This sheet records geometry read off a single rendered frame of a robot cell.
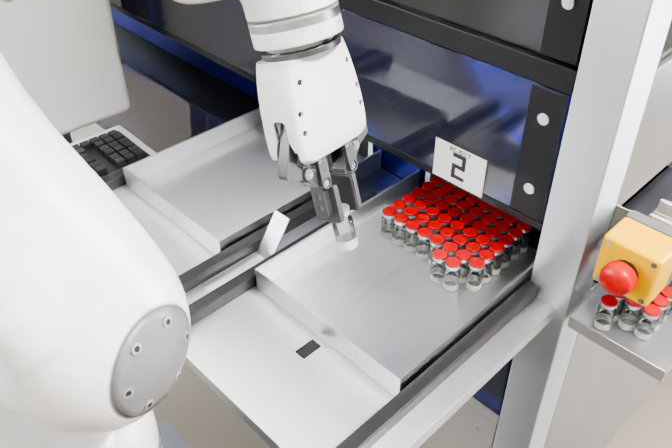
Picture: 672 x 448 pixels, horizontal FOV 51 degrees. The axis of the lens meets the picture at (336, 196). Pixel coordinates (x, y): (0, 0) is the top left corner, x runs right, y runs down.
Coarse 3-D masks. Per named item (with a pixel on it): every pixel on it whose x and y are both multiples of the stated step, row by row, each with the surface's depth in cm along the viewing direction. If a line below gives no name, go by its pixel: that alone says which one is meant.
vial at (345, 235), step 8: (344, 216) 70; (336, 224) 70; (344, 224) 70; (352, 224) 70; (336, 232) 70; (344, 232) 70; (352, 232) 70; (336, 240) 71; (344, 240) 70; (352, 240) 71; (344, 248) 71; (352, 248) 71
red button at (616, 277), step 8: (608, 264) 81; (616, 264) 80; (624, 264) 80; (600, 272) 81; (608, 272) 80; (616, 272) 79; (624, 272) 79; (632, 272) 79; (600, 280) 81; (608, 280) 80; (616, 280) 79; (624, 280) 79; (632, 280) 79; (608, 288) 81; (616, 288) 80; (624, 288) 79; (632, 288) 79
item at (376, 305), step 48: (384, 192) 108; (384, 240) 104; (288, 288) 96; (336, 288) 96; (384, 288) 96; (432, 288) 96; (336, 336) 86; (384, 336) 89; (432, 336) 89; (384, 384) 82
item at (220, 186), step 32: (224, 128) 125; (256, 128) 130; (160, 160) 118; (192, 160) 121; (224, 160) 121; (256, 160) 121; (160, 192) 114; (192, 192) 114; (224, 192) 114; (256, 192) 114; (288, 192) 114; (192, 224) 103; (224, 224) 107; (256, 224) 103
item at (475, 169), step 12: (444, 144) 95; (444, 156) 96; (468, 156) 93; (444, 168) 97; (468, 168) 94; (480, 168) 92; (456, 180) 96; (468, 180) 94; (480, 180) 93; (480, 192) 94
